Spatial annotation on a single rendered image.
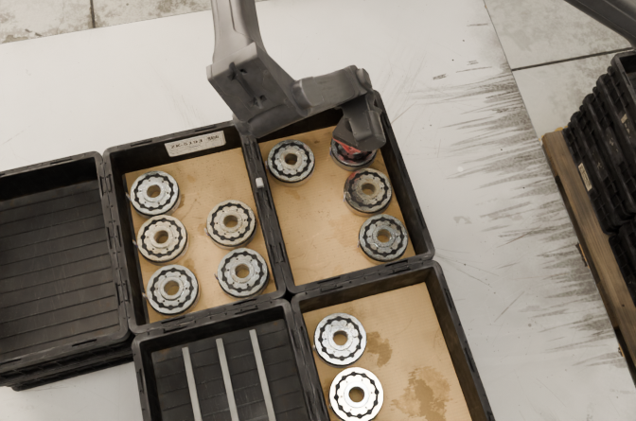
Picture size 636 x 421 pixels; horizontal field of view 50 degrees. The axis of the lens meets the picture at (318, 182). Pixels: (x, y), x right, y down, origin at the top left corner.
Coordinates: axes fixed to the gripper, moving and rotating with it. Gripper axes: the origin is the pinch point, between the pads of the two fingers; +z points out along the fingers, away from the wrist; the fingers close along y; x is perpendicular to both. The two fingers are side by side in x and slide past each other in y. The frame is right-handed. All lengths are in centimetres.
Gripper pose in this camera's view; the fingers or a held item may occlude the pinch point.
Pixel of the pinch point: (355, 142)
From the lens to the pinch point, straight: 149.7
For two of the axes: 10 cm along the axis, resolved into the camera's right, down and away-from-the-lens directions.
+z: 0.0, 4.1, 9.1
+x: -8.7, -4.6, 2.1
